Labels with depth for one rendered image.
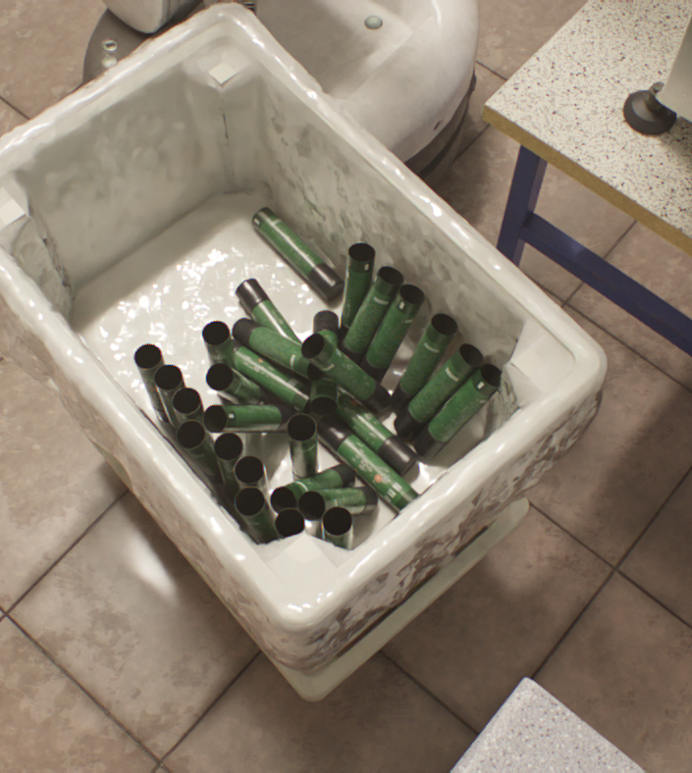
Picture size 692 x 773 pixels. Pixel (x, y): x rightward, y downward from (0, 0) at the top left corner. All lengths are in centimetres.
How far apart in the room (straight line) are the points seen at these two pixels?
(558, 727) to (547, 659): 79
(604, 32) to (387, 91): 52
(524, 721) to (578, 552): 86
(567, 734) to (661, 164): 56
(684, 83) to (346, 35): 84
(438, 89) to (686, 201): 68
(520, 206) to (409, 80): 35
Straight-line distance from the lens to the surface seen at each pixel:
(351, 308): 124
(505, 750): 87
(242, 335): 127
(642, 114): 113
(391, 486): 120
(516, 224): 143
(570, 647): 168
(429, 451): 122
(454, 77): 172
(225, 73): 126
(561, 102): 114
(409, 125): 166
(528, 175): 135
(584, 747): 89
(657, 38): 123
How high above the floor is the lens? 161
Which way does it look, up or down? 65 degrees down
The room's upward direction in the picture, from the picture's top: 1 degrees counter-clockwise
